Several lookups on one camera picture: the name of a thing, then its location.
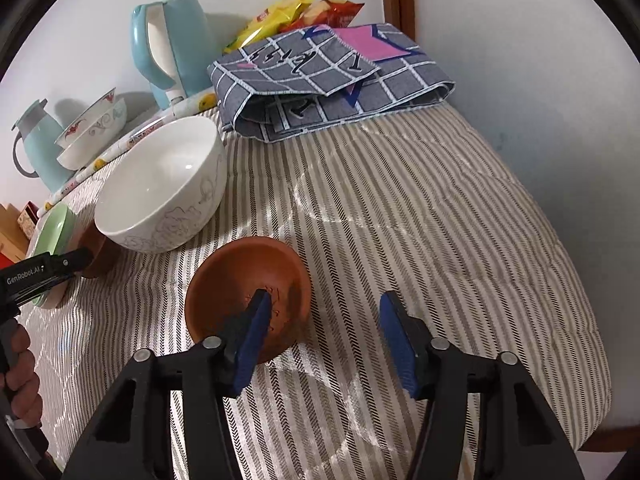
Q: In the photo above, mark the small brown bowl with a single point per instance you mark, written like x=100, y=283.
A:
x=225, y=280
x=102, y=257

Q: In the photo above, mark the light blue electric kettle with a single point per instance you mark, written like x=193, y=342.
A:
x=187, y=35

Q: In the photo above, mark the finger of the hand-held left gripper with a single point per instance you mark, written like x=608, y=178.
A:
x=70, y=262

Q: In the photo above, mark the brown paper bag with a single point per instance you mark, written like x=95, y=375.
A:
x=10, y=230

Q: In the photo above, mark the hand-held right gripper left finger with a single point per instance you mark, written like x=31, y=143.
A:
x=255, y=340

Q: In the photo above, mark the blue patterned porcelain bowl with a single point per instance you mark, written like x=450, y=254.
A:
x=95, y=120

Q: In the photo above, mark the red paper bag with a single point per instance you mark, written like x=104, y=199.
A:
x=5, y=261

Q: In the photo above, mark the folded grey checked cloth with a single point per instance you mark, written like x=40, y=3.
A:
x=325, y=65

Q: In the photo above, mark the green plate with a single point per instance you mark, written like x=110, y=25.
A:
x=55, y=230

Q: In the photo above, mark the red snack bag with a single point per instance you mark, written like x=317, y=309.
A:
x=335, y=12

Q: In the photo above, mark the light blue thermos jug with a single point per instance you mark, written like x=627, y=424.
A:
x=45, y=160

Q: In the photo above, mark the striped quilted table cover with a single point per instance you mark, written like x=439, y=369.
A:
x=425, y=220

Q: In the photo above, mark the person's left hand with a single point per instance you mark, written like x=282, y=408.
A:
x=22, y=385

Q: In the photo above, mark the patterned cardboard box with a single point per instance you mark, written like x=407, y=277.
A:
x=29, y=216

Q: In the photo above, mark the fruit print paper roll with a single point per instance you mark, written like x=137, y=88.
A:
x=150, y=122

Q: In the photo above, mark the yellow snack bag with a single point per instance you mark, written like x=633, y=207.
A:
x=270, y=22

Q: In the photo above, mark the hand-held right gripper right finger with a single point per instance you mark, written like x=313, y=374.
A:
x=400, y=345

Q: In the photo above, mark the large red patterned white bowl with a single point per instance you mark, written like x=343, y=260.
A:
x=72, y=157

